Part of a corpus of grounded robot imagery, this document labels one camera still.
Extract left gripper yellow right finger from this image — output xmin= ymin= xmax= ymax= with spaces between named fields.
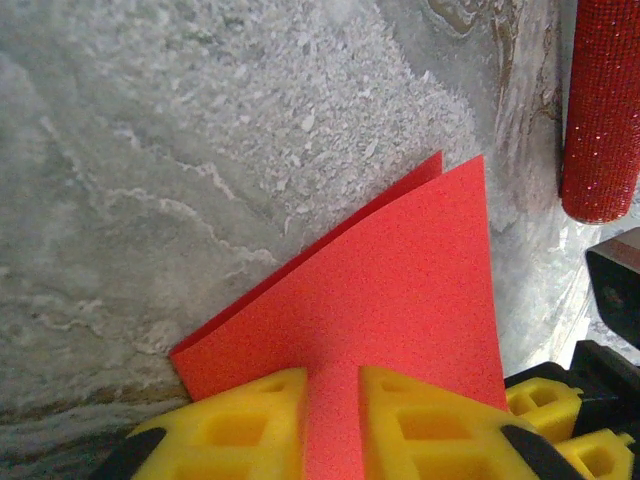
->
xmin=359 ymin=364 xmax=586 ymax=480

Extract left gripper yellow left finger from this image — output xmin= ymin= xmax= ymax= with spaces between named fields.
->
xmin=94 ymin=367 xmax=309 ymax=480

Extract red paper sheet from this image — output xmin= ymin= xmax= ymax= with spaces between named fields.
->
xmin=169 ymin=149 xmax=511 ymax=480

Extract red glitter tube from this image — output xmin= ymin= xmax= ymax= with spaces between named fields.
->
xmin=558 ymin=0 xmax=640 ymax=225

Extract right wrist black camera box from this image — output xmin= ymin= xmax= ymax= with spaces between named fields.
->
xmin=584 ymin=236 xmax=640 ymax=352

